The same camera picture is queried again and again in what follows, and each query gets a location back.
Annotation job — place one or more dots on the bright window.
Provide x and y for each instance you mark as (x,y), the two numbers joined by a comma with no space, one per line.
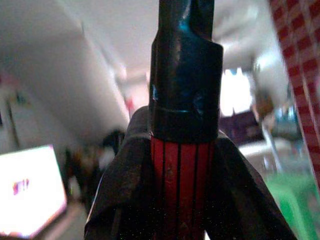
(236,92)

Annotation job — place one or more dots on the green plastic stool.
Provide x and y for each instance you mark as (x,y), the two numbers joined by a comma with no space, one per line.
(295,200)

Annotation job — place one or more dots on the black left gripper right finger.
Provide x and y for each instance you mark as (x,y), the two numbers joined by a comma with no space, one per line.
(240,190)

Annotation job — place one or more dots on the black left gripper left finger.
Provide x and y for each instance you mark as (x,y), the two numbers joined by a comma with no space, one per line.
(125,180)

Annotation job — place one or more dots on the bright laptop screen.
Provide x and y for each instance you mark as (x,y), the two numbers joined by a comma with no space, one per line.
(30,190)

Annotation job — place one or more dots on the red white checkered cloth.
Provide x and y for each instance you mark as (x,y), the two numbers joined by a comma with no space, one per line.
(300,62)

